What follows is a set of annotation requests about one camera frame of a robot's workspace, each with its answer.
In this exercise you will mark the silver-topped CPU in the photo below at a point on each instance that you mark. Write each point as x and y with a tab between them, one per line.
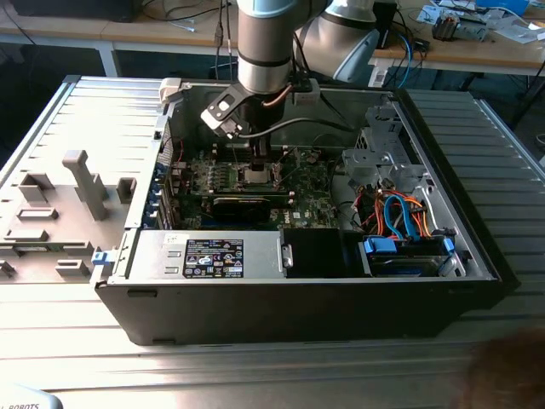
254	176

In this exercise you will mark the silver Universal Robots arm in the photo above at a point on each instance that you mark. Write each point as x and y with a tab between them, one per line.
264	42

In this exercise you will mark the black RAM slot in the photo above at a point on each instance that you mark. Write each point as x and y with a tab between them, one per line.
238	158
238	150

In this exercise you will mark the CPU socket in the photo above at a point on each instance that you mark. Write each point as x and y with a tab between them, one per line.
279	176

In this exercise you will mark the finned CPU cooler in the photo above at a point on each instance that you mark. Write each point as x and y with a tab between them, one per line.
445	27

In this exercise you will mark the round coin battery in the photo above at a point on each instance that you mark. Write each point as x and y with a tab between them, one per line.
313	158

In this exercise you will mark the green motherboard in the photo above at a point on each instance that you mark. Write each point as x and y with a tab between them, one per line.
306	183

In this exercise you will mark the beige case latch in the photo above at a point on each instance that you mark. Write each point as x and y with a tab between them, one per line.
172	89

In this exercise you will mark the black graphics card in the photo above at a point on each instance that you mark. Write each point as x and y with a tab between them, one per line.
240	209

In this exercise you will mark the grey metal drive cage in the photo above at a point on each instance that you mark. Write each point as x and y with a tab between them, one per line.
370	164

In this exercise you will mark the white labelled tag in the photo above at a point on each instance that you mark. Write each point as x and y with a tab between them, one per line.
378	76

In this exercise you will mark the black box device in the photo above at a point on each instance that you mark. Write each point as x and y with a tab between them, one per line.
385	25

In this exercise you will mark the grey power supply unit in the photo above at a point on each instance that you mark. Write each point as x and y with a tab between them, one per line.
157	255

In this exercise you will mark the black open PC case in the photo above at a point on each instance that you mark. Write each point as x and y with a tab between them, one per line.
255	315

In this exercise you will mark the hard disk in blue carrier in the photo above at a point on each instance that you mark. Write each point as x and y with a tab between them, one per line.
400	266

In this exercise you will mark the wooden desk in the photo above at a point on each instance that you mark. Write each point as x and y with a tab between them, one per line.
468	57
64	30

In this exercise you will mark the grey parts rack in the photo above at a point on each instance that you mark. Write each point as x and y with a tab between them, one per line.
64	204

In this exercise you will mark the blue case latch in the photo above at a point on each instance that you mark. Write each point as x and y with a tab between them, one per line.
100	258

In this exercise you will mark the grey metal device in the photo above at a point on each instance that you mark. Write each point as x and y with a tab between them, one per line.
472	30

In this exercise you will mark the blue plastic box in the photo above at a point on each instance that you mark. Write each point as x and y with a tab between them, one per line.
502	4

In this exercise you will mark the pale teach pendant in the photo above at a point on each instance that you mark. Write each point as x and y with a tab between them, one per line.
25	400

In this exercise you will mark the small white wrist camera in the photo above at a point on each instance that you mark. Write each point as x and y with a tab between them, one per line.
306	97

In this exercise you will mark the white camera on black bracket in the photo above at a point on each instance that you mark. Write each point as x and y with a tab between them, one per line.
213	119

